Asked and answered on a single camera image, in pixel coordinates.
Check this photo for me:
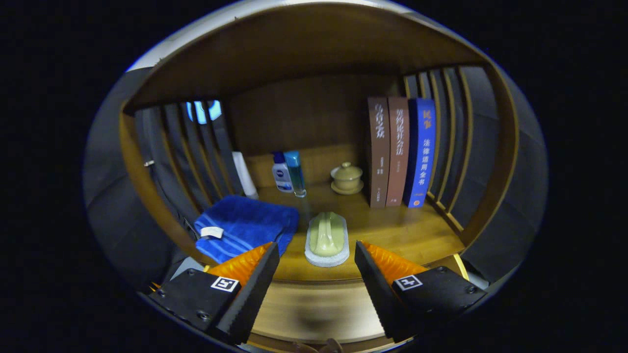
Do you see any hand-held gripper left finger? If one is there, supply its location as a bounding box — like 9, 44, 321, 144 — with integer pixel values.
147, 241, 281, 345

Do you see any green handled sponge brush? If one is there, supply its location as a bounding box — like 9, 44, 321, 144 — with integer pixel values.
305, 211, 350, 268

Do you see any blue book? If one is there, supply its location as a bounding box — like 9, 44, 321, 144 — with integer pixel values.
403, 98, 436, 208

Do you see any blue folded towel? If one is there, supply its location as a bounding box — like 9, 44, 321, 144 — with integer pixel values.
194, 195, 300, 264

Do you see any white bottle with blue cap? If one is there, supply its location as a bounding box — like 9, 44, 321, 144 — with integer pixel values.
272, 151, 294, 193

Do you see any wooden countertop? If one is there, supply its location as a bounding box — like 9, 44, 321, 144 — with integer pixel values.
196, 184, 466, 282

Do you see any teal bottle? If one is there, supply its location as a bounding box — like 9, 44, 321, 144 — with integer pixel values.
284, 151, 307, 198

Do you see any beige lidded teacup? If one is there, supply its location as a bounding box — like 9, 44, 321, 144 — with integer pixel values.
330, 162, 365, 196

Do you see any wooden drawer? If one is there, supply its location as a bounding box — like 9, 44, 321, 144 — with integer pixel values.
245, 254, 471, 353

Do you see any wooden cabinet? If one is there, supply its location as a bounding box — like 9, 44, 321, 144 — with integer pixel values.
118, 2, 521, 353

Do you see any dark brown book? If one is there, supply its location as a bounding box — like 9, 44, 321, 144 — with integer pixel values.
367, 97, 391, 209

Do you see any reddish brown book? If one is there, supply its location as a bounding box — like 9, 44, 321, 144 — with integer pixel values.
386, 97, 410, 207

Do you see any white tube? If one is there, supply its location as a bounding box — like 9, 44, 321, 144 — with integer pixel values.
232, 151, 259, 200

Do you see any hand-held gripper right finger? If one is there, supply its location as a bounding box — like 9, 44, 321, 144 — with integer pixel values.
354, 240, 489, 344

